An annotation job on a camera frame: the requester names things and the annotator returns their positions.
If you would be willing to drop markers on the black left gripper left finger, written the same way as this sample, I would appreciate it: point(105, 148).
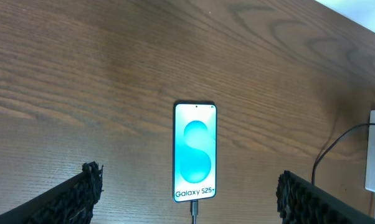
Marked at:
point(70, 202)

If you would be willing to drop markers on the blue Galaxy smartphone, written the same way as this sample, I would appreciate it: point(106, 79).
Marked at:
point(194, 150)

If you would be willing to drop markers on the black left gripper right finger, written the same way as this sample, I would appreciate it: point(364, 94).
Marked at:
point(300, 202)

